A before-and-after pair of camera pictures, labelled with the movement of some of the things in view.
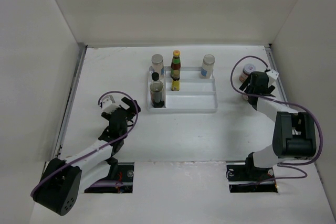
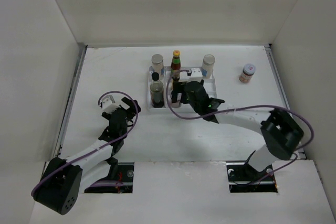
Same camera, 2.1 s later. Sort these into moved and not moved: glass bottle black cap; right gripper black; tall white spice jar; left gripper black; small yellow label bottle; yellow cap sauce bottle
Moved: small yellow label bottle; right gripper black
Not moved: tall white spice jar; yellow cap sauce bottle; glass bottle black cap; left gripper black
